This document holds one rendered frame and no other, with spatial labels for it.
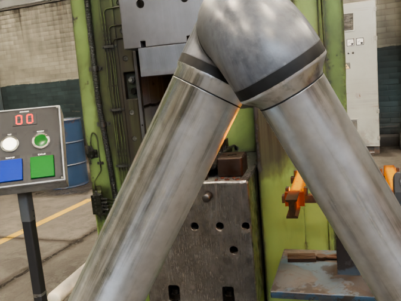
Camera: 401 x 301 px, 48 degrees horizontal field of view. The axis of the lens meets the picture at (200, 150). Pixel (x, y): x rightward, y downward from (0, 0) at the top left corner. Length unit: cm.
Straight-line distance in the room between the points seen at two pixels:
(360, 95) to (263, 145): 520
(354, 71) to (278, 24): 627
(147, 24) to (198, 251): 77
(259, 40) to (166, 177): 24
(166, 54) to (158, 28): 9
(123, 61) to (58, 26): 764
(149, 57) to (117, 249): 97
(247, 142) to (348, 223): 144
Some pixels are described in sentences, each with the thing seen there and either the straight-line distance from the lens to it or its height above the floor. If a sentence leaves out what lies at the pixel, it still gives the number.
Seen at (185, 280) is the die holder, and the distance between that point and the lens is 162.
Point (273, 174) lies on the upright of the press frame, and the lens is 165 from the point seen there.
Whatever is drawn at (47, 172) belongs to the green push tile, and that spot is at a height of 99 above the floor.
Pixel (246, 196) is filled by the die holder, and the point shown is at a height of 86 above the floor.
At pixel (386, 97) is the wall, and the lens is 742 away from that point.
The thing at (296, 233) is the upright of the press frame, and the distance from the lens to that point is 170.
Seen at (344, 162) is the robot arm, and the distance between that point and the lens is 54.
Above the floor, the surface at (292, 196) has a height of 96.
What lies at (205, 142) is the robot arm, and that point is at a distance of 64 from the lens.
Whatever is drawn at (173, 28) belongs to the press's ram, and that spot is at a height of 141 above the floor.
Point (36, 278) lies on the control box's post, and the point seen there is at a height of 59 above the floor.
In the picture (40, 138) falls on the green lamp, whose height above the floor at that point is 110.
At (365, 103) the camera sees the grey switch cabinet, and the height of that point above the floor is 72.
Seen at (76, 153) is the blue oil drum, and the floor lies 43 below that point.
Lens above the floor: 124
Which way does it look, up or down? 9 degrees down
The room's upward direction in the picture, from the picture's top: 5 degrees counter-clockwise
